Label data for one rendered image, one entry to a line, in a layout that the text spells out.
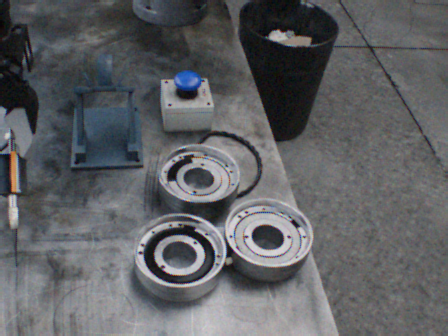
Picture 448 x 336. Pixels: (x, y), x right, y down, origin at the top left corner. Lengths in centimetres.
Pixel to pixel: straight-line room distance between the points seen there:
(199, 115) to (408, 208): 127
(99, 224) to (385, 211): 136
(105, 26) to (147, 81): 19
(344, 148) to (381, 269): 54
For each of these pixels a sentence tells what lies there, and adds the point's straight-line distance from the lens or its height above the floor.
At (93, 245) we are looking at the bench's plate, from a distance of 71.
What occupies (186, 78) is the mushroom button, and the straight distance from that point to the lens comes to 84.
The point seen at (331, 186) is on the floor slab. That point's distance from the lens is 198.
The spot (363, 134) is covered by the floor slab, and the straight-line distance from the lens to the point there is 223.
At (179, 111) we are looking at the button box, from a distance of 83.
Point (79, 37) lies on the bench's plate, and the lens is 107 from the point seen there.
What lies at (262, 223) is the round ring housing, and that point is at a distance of 71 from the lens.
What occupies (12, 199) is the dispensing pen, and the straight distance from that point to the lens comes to 71.
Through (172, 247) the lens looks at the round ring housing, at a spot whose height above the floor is 82.
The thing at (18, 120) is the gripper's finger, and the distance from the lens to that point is 66.
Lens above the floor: 136
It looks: 44 degrees down
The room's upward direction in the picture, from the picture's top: 8 degrees clockwise
